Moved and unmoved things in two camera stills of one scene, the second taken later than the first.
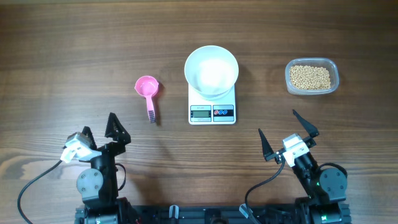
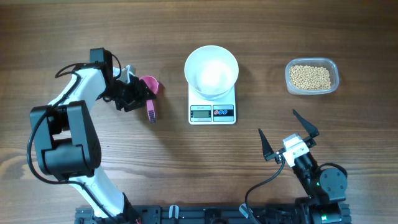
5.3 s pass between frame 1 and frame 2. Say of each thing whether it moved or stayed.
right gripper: stayed
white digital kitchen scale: stayed
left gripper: moved
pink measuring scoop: stayed
